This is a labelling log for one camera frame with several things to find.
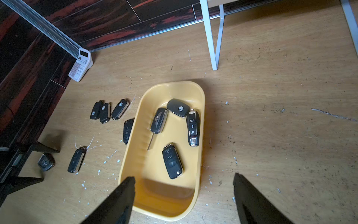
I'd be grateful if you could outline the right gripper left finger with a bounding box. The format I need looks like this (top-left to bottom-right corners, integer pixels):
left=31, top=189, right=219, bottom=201
left=82, top=176, right=135, bottom=224

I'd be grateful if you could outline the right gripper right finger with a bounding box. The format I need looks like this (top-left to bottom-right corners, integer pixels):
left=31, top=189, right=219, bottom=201
left=233, top=173, right=292, bottom=224

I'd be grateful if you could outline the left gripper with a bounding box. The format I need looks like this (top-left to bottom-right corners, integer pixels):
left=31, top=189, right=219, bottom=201
left=1, top=142, right=60, bottom=204

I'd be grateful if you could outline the black silver car key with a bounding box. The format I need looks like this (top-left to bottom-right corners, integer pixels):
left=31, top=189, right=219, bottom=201
left=37, top=153, right=56, bottom=171

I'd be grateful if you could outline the yellow storage tray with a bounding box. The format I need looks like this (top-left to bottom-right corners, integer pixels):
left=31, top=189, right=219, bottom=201
left=119, top=81, right=205, bottom=222

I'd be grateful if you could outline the white calculator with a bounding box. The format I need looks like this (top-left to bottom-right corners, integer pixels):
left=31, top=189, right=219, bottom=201
left=69, top=48, right=93, bottom=82

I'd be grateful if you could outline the white wire shelf rack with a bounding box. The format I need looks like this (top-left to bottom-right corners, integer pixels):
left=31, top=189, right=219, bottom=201
left=200, top=0, right=358, bottom=71

